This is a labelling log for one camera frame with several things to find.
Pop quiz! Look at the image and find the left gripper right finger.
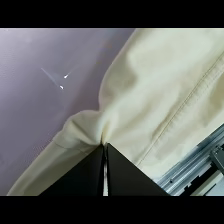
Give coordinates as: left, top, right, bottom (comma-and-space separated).
105, 142, 170, 197

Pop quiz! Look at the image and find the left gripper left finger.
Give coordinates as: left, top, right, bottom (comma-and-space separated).
39, 143, 106, 197

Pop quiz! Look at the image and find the cream shirt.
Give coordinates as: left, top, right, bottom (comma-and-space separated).
7, 28, 224, 197

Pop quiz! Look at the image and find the silver frame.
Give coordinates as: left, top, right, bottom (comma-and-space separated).
155, 123, 224, 197

